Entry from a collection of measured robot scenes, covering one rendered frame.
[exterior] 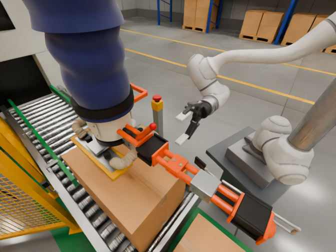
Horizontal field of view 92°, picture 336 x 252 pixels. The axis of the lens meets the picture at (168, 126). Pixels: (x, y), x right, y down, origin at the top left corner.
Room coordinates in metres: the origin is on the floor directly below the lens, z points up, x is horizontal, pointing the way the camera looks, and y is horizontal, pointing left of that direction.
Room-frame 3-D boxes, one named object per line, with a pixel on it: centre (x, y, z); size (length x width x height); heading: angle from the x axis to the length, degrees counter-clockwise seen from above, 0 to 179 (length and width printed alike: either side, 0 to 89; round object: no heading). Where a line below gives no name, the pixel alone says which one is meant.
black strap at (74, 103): (0.54, 0.25, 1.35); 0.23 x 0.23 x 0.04
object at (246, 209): (0.15, -0.21, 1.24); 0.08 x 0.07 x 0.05; 51
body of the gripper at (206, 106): (0.60, -0.15, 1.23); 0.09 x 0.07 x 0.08; 140
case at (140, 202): (0.53, 0.25, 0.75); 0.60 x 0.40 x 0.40; 51
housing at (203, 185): (0.24, -0.11, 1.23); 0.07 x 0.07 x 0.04; 51
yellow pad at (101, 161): (0.46, 0.31, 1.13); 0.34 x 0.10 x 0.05; 51
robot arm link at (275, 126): (0.69, -0.63, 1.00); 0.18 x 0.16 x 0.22; 172
